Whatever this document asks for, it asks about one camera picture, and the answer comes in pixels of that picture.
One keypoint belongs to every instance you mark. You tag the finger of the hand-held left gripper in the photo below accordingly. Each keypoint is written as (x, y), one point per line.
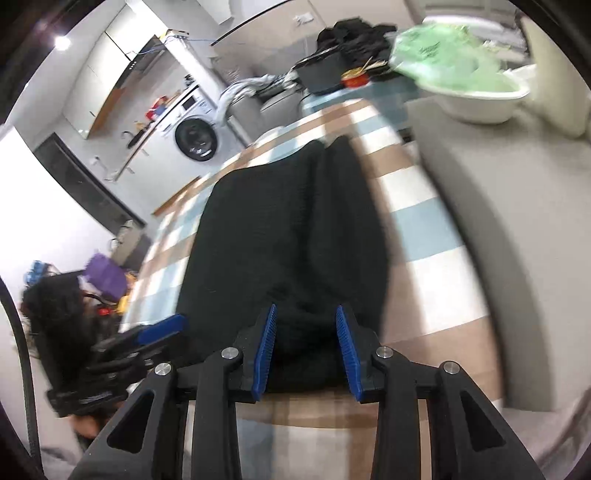
(124, 362)
(161, 328)

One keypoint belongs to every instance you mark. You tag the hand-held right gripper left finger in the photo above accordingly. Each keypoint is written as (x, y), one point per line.
(263, 355)

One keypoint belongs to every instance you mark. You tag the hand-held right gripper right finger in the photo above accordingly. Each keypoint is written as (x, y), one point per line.
(348, 355)

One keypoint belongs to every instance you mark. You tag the black knit garment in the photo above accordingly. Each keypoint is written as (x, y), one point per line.
(295, 230)

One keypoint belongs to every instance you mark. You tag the person's left forearm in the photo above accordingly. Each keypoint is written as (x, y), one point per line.
(60, 461)

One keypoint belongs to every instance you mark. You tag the pile of black clothes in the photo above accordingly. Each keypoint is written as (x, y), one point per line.
(355, 39)

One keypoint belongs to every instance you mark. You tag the yellow toy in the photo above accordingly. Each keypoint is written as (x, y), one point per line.
(123, 304)

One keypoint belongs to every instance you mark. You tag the purple bag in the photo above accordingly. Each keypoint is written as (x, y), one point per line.
(106, 277)

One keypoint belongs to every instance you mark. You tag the brown white checkered blanket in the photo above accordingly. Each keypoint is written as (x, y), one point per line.
(425, 240)

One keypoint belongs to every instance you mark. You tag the black kitchen appliance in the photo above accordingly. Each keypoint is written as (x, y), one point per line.
(87, 180)

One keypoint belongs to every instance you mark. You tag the white washing machine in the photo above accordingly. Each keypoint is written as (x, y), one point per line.
(198, 134)

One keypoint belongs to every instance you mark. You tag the grey sofa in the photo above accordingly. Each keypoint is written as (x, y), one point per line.
(517, 240)

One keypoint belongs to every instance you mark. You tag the grey armchair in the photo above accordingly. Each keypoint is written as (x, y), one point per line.
(258, 115)

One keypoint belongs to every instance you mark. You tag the white cloth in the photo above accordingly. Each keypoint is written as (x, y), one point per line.
(240, 90)

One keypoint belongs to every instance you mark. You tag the light blue table cover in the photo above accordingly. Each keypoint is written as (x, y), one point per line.
(392, 94)

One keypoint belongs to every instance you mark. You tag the red round tin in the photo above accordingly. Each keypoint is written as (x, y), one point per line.
(355, 81)

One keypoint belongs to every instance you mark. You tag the white plastic basin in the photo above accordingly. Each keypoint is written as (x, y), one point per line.
(480, 108)

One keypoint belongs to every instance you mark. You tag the black storage bin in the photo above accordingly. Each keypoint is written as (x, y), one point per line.
(321, 76)

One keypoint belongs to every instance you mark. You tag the green plastic bag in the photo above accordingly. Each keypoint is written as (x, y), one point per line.
(443, 60)

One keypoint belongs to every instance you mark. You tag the white wall socket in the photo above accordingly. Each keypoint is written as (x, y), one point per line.
(304, 19)

